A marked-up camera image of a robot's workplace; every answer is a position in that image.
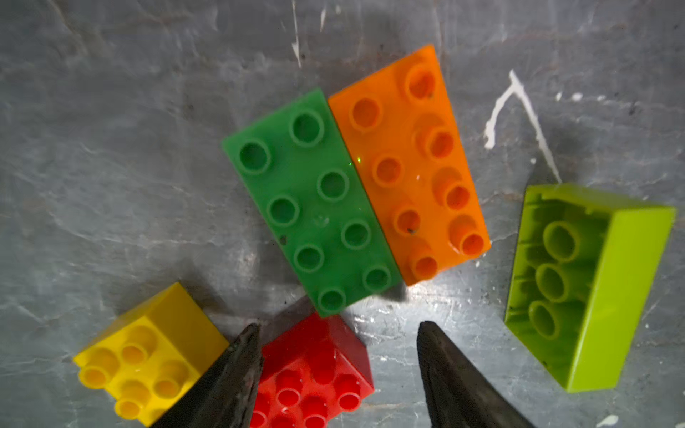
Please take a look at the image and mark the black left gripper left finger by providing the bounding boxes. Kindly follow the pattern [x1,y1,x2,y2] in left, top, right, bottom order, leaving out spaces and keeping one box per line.
[152,324,263,428]

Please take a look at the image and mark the lime green lego brick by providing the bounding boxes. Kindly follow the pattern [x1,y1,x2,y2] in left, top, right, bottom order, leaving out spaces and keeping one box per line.
[504,184,677,393]

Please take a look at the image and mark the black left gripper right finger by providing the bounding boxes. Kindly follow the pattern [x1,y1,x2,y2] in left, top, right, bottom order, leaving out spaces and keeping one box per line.
[417,321,532,427]

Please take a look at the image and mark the orange long lego brick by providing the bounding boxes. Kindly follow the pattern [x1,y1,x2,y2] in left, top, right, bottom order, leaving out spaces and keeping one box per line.
[328,45,492,286]

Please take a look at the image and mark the yellow small lego brick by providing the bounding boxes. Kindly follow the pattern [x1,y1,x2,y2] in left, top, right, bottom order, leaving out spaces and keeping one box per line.
[73,283,229,427]

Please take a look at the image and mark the green long lego brick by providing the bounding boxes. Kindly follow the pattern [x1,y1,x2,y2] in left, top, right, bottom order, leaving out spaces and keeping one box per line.
[221,88,402,317]

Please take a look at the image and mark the red small lego brick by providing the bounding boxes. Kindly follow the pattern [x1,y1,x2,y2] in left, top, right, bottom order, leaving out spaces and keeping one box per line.
[250,313,375,427]

